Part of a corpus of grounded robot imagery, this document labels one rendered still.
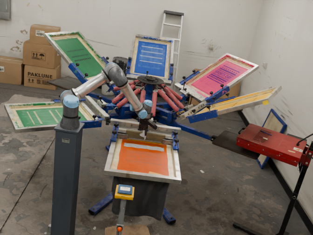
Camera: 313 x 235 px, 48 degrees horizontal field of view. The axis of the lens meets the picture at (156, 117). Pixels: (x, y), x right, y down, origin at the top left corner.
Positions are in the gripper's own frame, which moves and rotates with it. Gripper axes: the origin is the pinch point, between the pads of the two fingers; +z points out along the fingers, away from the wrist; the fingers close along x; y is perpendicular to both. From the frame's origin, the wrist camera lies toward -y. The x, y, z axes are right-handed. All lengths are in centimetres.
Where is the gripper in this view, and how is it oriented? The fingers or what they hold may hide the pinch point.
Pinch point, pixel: (145, 137)
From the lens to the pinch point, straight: 319.5
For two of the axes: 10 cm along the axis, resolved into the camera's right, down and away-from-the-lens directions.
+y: -9.9, -1.4, -0.7
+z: -1.5, 9.1, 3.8
